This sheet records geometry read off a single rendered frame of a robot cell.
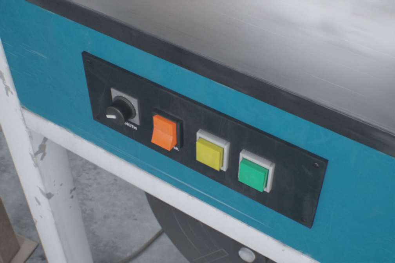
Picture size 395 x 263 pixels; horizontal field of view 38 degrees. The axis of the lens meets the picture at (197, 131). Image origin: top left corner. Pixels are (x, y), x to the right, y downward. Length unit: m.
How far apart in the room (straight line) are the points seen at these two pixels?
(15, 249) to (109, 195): 0.23
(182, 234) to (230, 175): 0.51
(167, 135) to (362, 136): 0.18
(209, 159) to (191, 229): 0.50
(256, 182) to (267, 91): 0.09
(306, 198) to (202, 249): 0.54
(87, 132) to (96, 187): 0.68
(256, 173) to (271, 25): 0.12
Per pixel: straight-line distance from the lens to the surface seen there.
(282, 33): 0.48
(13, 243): 1.22
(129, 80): 0.53
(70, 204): 0.90
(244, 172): 0.50
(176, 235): 1.04
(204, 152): 0.51
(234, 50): 0.46
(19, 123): 0.75
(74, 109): 0.64
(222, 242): 0.97
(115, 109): 0.54
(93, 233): 1.25
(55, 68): 0.62
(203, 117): 0.50
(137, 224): 1.25
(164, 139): 0.53
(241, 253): 0.89
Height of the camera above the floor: 1.02
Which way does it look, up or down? 46 degrees down
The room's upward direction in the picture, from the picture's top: straight up
